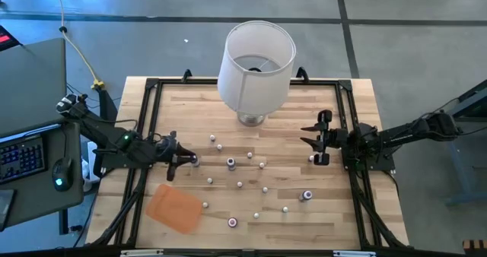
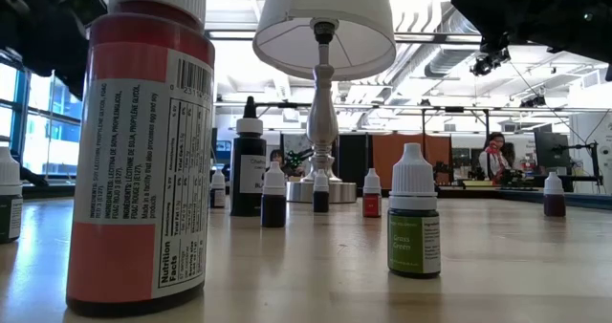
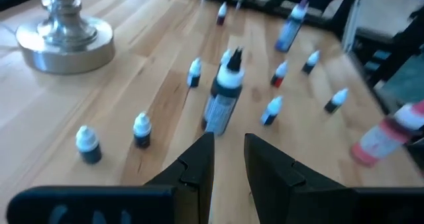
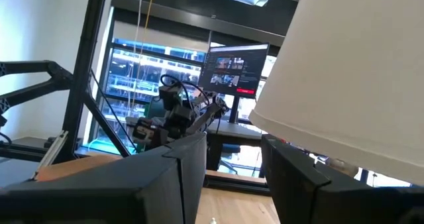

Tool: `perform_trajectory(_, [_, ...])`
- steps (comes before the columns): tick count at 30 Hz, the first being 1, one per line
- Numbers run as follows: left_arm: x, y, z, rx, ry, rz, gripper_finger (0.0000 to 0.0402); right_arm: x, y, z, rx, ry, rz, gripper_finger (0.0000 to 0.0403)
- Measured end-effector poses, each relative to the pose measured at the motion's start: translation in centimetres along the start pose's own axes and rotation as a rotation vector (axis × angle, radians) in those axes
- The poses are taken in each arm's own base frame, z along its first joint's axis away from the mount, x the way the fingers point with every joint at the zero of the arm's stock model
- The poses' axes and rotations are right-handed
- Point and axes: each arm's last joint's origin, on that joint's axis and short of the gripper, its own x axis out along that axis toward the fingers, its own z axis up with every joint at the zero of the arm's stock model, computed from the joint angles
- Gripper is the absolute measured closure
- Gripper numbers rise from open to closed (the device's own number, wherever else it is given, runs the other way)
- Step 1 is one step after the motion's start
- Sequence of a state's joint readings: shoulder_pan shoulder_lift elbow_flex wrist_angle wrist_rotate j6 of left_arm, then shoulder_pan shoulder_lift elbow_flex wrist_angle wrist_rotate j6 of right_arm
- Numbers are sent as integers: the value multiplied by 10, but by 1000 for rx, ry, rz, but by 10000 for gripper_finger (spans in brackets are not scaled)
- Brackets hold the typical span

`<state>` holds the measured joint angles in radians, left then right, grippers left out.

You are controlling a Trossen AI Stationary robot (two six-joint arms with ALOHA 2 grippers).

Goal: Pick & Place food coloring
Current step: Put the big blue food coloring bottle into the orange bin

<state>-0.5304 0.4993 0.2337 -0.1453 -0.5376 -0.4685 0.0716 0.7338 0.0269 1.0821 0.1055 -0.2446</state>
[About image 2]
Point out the small black bottle white cap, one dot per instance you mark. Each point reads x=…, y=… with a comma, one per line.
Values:
x=321, y=201

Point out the black partition panel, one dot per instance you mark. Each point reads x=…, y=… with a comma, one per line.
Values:
x=353, y=158

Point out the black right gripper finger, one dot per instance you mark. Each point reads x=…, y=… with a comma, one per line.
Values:
x=487, y=7

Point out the small grass green bottle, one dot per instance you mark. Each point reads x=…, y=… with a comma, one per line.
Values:
x=413, y=194

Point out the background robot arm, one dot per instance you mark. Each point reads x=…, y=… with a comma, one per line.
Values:
x=297, y=159
x=515, y=178

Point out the small dark bottle white cap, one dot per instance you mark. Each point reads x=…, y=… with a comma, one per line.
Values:
x=218, y=182

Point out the small dark green bottle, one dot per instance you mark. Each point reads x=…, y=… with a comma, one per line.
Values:
x=8, y=179

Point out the black overhead gantry frame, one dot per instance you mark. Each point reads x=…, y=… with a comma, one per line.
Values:
x=478, y=108

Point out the silver ceiling air duct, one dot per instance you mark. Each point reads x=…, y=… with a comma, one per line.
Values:
x=442, y=58

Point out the small red bottle white cap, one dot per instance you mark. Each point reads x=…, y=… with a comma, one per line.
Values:
x=372, y=206

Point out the orange partition panel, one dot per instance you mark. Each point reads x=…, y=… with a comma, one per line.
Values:
x=439, y=151
x=392, y=153

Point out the small dark blue bottle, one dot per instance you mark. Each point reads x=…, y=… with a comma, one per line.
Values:
x=273, y=208

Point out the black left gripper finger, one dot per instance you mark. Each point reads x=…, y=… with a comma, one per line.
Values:
x=81, y=22

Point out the blue window frame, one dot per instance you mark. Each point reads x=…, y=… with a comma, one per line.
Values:
x=20, y=113

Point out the black aluminium table frame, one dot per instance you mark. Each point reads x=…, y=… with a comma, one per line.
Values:
x=526, y=196

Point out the tall black bottle black tip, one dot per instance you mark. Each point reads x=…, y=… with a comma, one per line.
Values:
x=246, y=146

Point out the black background monitor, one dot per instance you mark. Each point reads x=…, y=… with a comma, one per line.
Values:
x=552, y=148

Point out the person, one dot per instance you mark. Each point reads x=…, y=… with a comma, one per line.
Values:
x=495, y=160
x=277, y=158

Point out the black background camera stand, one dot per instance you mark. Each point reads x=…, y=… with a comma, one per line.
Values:
x=593, y=163

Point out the black ceiling spotlight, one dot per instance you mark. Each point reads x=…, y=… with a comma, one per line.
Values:
x=488, y=61

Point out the silver table lamp white shade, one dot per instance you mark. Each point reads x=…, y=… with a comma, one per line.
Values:
x=322, y=122

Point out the small maroon bottle white cap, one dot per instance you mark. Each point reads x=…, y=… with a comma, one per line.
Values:
x=554, y=206

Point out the large red bottle white cap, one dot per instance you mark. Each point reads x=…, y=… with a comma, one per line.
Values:
x=124, y=170

